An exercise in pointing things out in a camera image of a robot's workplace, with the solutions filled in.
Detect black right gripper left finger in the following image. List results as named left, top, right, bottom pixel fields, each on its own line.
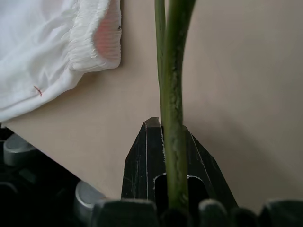
left=121, top=117, right=167, bottom=204

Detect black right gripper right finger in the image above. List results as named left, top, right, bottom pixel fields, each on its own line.
left=182, top=124, right=239, bottom=209

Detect green plant stem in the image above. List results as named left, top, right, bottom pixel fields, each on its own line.
left=154, top=0, right=197, bottom=210

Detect white shorts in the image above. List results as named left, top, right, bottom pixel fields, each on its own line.
left=0, top=0, right=123, bottom=122

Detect silver and black robot body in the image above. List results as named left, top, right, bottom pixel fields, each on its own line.
left=0, top=122, right=107, bottom=227

